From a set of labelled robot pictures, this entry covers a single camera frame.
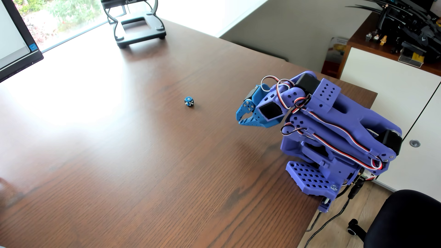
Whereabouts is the red white book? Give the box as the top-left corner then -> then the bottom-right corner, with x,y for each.
321,37 -> 349,79

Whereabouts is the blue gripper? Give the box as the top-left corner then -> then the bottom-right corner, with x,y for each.
236,84 -> 273,129

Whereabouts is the purple robot base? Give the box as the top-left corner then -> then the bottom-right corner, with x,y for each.
280,132 -> 366,213

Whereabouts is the black computer monitor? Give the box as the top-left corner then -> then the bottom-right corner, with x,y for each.
0,0 -> 44,83

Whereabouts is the clear yellow display box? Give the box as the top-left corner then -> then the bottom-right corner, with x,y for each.
398,42 -> 426,68

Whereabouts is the black office chair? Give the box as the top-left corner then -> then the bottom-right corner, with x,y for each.
347,189 -> 441,248

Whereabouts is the black power cable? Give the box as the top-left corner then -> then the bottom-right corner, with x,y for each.
303,177 -> 366,248

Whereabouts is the black laptop stand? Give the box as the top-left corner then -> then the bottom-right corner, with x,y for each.
101,0 -> 167,49

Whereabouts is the white cabinet with wooden top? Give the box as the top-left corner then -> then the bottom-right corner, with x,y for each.
336,12 -> 441,202

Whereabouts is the robot controller board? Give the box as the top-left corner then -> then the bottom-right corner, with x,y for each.
358,168 -> 377,182

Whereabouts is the black brick-built model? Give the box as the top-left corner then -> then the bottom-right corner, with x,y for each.
345,0 -> 441,64

